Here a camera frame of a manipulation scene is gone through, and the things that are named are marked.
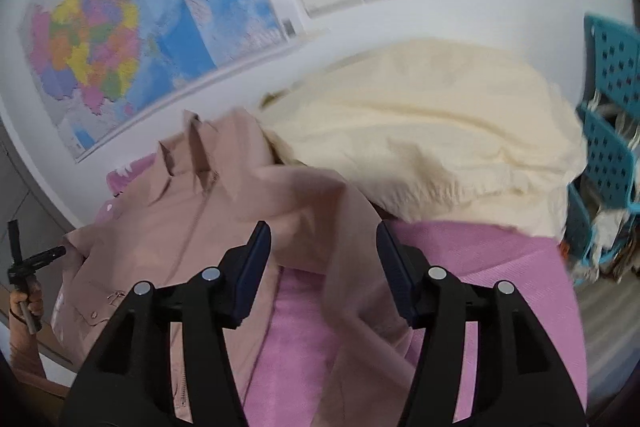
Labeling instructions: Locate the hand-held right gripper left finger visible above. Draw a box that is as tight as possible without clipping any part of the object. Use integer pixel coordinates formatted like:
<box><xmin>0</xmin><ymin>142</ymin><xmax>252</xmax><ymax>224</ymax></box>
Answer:
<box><xmin>59</xmin><ymin>221</ymin><xmax>273</xmax><ymax>427</ymax></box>

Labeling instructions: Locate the cream yellow garment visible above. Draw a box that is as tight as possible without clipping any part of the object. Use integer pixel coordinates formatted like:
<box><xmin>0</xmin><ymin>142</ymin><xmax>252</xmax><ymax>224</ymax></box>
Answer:
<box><xmin>257</xmin><ymin>38</ymin><xmax>589</xmax><ymax>240</ymax></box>

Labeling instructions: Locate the person's left hand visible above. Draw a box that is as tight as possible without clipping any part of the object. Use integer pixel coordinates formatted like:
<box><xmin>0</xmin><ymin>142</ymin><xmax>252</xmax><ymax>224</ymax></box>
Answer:
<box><xmin>9</xmin><ymin>288</ymin><xmax>46</xmax><ymax>333</ymax></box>

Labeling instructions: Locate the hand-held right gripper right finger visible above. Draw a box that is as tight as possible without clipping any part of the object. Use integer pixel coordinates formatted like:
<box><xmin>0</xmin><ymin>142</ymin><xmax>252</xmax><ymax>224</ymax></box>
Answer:
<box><xmin>376</xmin><ymin>221</ymin><xmax>587</xmax><ymax>427</ymax></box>

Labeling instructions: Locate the pink floral bed sheet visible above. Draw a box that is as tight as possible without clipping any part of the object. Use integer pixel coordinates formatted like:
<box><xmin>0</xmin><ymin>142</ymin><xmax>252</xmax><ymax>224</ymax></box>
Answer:
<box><xmin>92</xmin><ymin>156</ymin><xmax>589</xmax><ymax>427</ymax></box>

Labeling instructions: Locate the pink-beige zip jacket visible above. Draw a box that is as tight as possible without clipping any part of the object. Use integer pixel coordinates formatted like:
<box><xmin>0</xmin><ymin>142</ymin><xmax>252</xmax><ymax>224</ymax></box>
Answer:
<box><xmin>50</xmin><ymin>109</ymin><xmax>417</xmax><ymax>427</ymax></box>

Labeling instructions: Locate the blue perforated plastic rack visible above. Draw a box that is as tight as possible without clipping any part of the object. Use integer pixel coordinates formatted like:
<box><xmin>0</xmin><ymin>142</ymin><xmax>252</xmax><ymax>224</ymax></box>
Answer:
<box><xmin>565</xmin><ymin>13</ymin><xmax>640</xmax><ymax>278</ymax></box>

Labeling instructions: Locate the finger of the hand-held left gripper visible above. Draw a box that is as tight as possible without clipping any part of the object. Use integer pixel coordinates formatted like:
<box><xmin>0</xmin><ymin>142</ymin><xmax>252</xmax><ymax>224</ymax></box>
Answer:
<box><xmin>31</xmin><ymin>245</ymin><xmax>67</xmax><ymax>261</ymax></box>

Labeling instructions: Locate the colourful wall map poster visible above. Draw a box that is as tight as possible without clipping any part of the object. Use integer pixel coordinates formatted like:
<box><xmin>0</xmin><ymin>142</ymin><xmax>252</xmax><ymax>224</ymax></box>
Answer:
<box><xmin>17</xmin><ymin>0</ymin><xmax>302</xmax><ymax>164</ymax></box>

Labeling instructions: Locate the person's left forearm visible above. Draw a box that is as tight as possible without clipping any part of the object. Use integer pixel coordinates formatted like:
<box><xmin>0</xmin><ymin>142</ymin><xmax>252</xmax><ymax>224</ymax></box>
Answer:
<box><xmin>0</xmin><ymin>324</ymin><xmax>71</xmax><ymax>400</ymax></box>

